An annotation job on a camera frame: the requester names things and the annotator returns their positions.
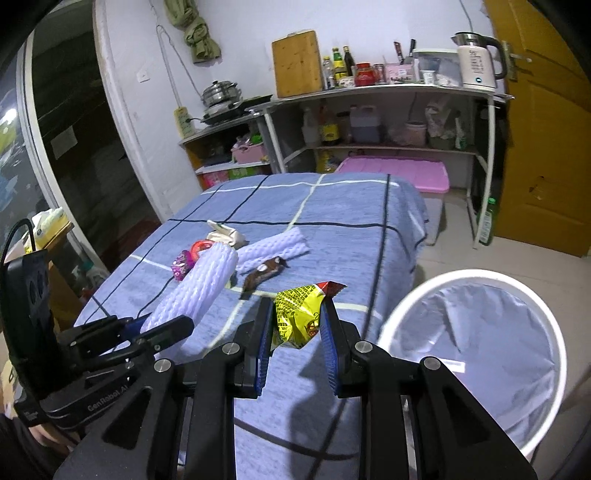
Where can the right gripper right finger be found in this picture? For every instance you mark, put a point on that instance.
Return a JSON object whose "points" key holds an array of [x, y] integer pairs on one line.
{"points": [[335, 346]]}

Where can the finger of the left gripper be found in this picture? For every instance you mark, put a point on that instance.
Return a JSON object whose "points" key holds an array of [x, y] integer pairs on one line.
{"points": [[131, 343], [99, 335]]}

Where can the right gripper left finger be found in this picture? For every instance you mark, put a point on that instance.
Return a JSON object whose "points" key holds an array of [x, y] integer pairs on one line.
{"points": [[255, 339]]}

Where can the white foam net sleeve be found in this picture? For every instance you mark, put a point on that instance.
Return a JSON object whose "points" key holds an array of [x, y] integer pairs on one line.
{"points": [[196, 292]]}

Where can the yellow snack wrapper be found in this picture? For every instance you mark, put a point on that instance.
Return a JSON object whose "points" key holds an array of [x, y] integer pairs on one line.
{"points": [[298, 313]]}

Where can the cream paper bag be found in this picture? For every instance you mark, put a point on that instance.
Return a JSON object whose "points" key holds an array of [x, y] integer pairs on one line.
{"points": [[226, 235]]}

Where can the white trash bin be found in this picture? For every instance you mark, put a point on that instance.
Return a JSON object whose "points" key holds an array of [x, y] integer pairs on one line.
{"points": [[475, 350]]}

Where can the metal kitchen shelf rack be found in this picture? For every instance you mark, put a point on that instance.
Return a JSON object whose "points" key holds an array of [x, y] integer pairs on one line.
{"points": [[418, 122]]}

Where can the pink purple candy wrapper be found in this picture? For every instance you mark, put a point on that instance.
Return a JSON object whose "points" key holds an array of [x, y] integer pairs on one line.
{"points": [[182, 265]]}

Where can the brown snack wrapper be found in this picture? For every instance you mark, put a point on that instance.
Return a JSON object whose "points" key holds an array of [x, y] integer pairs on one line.
{"points": [[268, 269]]}

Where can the blue checked tablecloth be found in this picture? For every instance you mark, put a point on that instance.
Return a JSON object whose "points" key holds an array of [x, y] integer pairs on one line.
{"points": [[363, 231]]}

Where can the white bin liner bag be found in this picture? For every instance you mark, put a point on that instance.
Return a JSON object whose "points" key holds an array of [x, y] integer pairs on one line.
{"points": [[485, 350]]}

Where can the green glass bottle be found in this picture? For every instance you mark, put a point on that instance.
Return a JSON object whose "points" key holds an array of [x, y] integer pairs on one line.
{"points": [[488, 215]]}

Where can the pink small basket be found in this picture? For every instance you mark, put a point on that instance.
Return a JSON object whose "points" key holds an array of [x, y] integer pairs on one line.
{"points": [[246, 154]]}

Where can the yellow label sauce bottle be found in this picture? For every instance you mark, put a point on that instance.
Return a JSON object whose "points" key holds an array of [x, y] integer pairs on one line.
{"points": [[329, 126]]}

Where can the purple liquid jug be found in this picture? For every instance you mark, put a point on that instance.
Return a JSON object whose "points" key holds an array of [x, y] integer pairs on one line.
{"points": [[365, 124]]}

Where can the black induction cooker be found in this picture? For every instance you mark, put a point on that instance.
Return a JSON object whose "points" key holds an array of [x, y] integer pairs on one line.
{"points": [[229, 110]]}

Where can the steel cooking pot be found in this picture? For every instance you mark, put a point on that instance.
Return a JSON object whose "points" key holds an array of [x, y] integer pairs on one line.
{"points": [[219, 92]]}

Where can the yellow wooden door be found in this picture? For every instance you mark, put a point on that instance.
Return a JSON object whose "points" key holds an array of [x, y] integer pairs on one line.
{"points": [[545, 199]]}

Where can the red lidded jar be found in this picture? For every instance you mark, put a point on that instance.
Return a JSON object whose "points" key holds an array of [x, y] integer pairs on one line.
{"points": [[365, 75]]}

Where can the green label oil bottle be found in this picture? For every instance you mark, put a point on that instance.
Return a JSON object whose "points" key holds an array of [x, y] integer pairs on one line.
{"points": [[339, 65]]}

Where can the pink knife holder box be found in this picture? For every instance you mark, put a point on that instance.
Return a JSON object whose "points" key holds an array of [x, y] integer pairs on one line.
{"points": [[399, 73]]}

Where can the wooden cutting board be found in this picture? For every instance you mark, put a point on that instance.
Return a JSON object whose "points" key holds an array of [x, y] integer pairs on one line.
{"points": [[297, 64]]}

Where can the dark soy sauce bottle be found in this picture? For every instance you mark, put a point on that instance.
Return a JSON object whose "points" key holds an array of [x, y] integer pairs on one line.
{"points": [[349, 62]]}

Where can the clear storage container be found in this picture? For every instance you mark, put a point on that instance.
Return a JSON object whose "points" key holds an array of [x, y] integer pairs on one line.
{"points": [[439, 67]]}

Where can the white electric kettle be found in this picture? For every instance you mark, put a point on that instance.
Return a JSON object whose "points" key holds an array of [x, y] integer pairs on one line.
{"points": [[476, 61]]}

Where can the green hanging cloth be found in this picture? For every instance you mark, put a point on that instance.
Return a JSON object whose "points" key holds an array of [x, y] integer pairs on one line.
{"points": [[183, 15]]}

